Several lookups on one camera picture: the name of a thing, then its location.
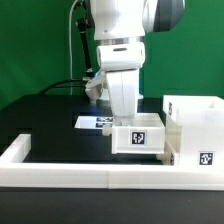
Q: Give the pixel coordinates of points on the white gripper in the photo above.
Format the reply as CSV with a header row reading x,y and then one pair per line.
x,y
123,88

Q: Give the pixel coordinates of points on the white drawer box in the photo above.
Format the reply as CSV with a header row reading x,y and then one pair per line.
x,y
167,158
146,135

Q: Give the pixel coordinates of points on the white drawer cabinet frame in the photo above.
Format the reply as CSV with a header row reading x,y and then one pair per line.
x,y
194,130

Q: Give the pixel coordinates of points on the white front drawer box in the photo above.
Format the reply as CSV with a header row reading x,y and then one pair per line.
x,y
167,158

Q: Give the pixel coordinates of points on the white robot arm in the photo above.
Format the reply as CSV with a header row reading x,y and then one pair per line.
x,y
119,28

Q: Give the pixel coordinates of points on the marker sheet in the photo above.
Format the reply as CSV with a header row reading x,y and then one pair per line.
x,y
92,122

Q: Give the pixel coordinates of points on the white L-shaped fence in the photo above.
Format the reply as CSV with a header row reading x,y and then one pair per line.
x,y
15,172

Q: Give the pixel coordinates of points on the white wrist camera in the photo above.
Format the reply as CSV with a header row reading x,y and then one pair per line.
x,y
121,57

